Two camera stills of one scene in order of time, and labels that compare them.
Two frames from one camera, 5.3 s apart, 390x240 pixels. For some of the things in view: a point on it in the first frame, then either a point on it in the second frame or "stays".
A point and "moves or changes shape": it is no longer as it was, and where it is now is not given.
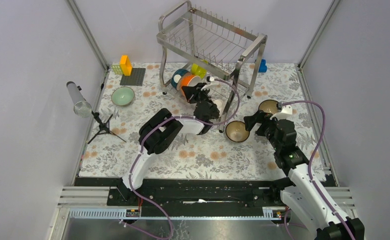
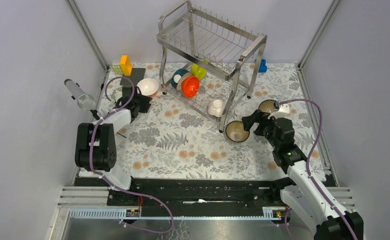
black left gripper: x=192 y=92 -> x=146 y=105
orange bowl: x=191 y=80 stays
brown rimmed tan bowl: x=236 y=131 stays
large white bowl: x=269 y=106 moves or changes shape
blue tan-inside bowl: x=269 y=106 stays
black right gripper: x=259 y=117 stays
